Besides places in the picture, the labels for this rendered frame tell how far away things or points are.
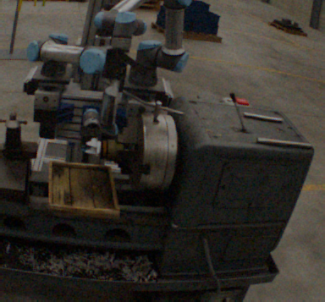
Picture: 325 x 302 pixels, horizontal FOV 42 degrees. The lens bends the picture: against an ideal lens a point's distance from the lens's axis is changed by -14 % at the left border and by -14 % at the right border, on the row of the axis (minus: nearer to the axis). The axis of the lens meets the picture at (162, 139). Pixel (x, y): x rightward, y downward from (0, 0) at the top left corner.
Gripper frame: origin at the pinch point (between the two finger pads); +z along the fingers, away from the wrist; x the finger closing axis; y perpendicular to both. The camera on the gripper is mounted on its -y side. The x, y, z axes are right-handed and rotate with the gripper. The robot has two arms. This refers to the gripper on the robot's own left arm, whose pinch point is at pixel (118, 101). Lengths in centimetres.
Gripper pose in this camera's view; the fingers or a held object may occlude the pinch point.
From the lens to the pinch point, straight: 177.2
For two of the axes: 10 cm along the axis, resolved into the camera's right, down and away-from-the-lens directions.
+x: 2.3, 2.2, -9.5
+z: -1.2, 9.7, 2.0
